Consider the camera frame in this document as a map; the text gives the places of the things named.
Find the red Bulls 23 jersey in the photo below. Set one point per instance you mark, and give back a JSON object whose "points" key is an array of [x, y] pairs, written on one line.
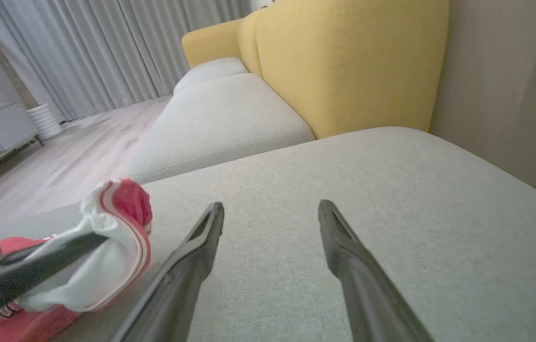
{"points": [[106, 270]]}

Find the grey sofa chaise cushion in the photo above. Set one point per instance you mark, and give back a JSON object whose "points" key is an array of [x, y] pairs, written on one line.
{"points": [[391, 213]]}

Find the grey pleated curtain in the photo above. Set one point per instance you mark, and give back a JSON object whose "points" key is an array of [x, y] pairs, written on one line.
{"points": [[106, 47]]}

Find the white ribbed plant pot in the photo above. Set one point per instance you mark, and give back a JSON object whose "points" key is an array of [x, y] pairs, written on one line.
{"points": [[44, 121]]}

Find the yellow sofa backrest cushion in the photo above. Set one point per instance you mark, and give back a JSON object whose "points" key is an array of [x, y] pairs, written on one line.
{"points": [[353, 61], [248, 42]]}

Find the small grey sofa seat cushion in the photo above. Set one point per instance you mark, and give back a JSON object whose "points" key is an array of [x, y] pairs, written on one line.
{"points": [[211, 69]]}

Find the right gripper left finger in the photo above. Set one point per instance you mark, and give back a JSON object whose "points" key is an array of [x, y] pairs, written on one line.
{"points": [[177, 289]]}

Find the brown plant trunk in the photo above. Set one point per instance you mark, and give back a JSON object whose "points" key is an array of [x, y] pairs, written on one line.
{"points": [[9, 61]]}

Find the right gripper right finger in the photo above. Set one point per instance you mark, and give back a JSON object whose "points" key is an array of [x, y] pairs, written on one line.
{"points": [[367, 294]]}

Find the large grey sofa seat cushion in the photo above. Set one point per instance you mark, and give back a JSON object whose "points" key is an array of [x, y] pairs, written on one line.
{"points": [[220, 118]]}

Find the low TV cabinet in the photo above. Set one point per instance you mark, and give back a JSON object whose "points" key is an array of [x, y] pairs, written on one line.
{"points": [[6, 126]]}

